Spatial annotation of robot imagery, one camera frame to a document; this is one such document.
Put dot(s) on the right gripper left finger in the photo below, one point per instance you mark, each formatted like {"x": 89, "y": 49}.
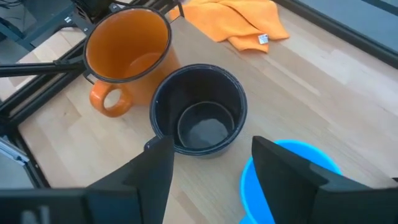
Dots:
{"x": 136, "y": 193}

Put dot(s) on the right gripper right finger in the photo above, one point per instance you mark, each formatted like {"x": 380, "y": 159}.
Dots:
{"x": 289, "y": 186}

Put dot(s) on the blue enamel mug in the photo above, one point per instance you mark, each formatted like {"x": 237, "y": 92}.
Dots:
{"x": 248, "y": 193}

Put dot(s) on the orange enamel mug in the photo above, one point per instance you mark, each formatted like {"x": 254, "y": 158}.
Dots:
{"x": 124, "y": 40}

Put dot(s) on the black enamel mug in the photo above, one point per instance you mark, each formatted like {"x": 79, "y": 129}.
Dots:
{"x": 202, "y": 93}

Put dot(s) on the orange cloth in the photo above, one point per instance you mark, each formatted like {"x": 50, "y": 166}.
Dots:
{"x": 242, "y": 21}

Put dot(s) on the black aluminium table frame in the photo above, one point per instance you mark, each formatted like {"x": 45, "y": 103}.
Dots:
{"x": 357, "y": 39}

